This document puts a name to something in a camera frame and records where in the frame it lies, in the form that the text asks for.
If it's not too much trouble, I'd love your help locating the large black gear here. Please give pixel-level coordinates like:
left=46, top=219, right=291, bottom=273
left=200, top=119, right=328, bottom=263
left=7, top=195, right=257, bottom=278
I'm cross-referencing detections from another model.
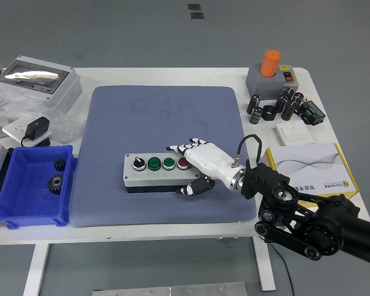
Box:
left=46, top=173, right=65, bottom=195

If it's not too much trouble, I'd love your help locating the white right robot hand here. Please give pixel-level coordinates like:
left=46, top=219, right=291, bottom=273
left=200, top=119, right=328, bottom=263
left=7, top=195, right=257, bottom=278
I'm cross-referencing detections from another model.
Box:
left=165, top=138, right=247, bottom=197

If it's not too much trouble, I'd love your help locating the thin black floor cable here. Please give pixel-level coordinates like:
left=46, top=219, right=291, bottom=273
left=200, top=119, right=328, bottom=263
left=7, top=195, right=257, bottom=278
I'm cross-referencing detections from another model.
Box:
left=269, top=242, right=295, bottom=296

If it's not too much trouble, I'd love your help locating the black ring nut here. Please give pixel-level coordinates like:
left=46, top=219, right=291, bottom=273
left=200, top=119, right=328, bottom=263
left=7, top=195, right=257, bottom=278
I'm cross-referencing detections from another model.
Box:
left=261, top=105, right=277, bottom=121

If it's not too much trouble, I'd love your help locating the orange cylinder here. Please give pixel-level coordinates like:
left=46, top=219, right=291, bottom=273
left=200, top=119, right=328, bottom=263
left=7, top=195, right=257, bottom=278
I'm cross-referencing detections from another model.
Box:
left=260, top=49, right=282, bottom=78

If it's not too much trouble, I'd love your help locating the grey-blue table mat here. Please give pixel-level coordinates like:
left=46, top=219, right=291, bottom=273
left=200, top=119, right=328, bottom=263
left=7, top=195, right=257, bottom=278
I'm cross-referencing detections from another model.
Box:
left=69, top=85, right=257, bottom=228

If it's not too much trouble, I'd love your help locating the black module with green terminal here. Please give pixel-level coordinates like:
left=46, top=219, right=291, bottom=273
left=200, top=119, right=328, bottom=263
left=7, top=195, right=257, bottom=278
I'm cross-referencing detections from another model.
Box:
left=297, top=100, right=326, bottom=126

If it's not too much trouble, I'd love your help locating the blue plastic bin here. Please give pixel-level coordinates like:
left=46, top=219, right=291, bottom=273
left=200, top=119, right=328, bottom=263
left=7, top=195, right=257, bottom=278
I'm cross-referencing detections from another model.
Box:
left=0, top=144, right=78, bottom=229

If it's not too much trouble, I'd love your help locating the grey block base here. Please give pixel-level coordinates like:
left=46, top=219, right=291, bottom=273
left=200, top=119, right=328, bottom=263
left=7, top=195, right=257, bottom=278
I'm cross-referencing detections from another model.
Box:
left=245, top=63, right=286, bottom=100

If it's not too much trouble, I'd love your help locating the white table leg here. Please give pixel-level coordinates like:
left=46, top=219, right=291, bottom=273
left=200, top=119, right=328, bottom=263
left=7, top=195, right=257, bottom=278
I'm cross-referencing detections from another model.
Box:
left=252, top=237, right=277, bottom=292
left=23, top=243, right=50, bottom=296

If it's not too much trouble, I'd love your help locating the yellow and white cardboard box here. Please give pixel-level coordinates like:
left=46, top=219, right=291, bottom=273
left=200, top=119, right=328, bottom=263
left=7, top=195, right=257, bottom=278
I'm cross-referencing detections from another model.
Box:
left=261, top=142, right=361, bottom=201

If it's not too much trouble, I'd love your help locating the grey four-button control box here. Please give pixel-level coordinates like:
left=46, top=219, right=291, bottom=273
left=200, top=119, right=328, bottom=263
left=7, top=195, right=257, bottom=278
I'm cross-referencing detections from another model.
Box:
left=122, top=153, right=204, bottom=194

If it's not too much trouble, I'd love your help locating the white socket plate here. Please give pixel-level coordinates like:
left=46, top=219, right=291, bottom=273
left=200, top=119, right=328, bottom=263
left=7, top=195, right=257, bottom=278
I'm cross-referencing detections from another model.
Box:
left=2, top=118, right=52, bottom=147

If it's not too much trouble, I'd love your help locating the black power adapter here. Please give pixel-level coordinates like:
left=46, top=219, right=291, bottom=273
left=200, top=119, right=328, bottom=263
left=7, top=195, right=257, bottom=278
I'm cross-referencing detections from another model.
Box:
left=20, top=116, right=52, bottom=147

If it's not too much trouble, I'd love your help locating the grey enclosure with clear window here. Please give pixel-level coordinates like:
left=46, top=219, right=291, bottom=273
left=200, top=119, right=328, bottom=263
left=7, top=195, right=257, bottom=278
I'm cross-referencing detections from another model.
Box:
left=0, top=55, right=83, bottom=114

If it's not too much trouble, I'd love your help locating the white wall switch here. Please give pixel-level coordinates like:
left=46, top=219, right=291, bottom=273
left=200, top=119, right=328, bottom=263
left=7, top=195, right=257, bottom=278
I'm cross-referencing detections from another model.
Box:
left=276, top=121, right=315, bottom=146

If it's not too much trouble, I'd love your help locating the grey red-black switch box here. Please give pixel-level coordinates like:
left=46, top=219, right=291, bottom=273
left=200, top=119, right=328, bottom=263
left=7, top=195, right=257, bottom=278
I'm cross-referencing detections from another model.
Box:
left=279, top=65, right=300, bottom=92

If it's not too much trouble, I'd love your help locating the clear plastic bag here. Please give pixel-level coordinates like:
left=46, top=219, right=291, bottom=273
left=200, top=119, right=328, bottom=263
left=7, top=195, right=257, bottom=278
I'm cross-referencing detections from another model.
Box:
left=0, top=89, right=84, bottom=144

